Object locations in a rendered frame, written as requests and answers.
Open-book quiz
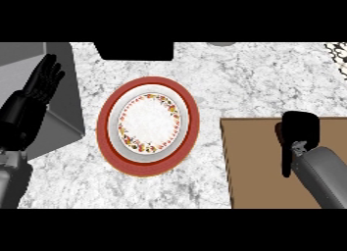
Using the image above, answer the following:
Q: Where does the black white patterned tile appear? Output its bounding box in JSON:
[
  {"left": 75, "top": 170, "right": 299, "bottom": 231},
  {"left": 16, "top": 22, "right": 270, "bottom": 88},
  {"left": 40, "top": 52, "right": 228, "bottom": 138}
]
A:
[{"left": 324, "top": 42, "right": 347, "bottom": 96}]

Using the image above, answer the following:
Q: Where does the white floral rimmed plate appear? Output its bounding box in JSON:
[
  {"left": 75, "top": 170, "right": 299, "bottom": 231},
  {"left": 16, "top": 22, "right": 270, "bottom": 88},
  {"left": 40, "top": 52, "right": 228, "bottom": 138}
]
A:
[{"left": 106, "top": 83, "right": 191, "bottom": 164}]

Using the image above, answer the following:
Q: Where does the black appliance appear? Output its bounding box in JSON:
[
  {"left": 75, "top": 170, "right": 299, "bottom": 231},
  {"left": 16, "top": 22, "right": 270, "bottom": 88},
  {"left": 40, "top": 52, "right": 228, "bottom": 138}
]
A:
[{"left": 93, "top": 42, "right": 176, "bottom": 62}]

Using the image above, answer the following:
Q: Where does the reddish brown sweet potato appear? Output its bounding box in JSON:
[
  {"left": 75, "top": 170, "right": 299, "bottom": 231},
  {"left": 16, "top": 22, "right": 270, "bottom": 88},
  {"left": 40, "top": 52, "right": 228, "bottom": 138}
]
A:
[{"left": 273, "top": 122, "right": 285, "bottom": 144}]

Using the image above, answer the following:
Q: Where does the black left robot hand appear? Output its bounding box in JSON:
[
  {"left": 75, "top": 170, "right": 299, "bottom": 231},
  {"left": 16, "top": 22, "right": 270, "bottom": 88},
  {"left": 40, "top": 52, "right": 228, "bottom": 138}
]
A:
[{"left": 0, "top": 53, "right": 66, "bottom": 152}]

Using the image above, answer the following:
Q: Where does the red round placemat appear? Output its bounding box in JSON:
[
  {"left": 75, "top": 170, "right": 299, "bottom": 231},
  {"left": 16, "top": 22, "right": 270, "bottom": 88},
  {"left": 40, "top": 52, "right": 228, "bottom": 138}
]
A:
[{"left": 96, "top": 75, "right": 201, "bottom": 178}]

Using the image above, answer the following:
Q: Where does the brown wooden tray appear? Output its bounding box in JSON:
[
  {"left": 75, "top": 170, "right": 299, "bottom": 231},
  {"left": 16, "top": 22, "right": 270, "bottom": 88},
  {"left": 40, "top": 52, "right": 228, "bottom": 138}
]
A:
[{"left": 220, "top": 117, "right": 347, "bottom": 210}]

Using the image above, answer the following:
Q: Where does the grey box appliance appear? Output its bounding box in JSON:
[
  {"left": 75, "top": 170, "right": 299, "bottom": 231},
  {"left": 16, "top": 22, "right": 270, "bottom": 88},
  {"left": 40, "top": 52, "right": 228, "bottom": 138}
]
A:
[{"left": 0, "top": 42, "right": 87, "bottom": 161}]

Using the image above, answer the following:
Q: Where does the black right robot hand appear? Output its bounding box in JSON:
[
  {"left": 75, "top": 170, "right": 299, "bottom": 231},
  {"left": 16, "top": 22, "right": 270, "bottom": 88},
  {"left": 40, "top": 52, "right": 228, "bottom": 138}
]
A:
[{"left": 279, "top": 110, "right": 321, "bottom": 178}]

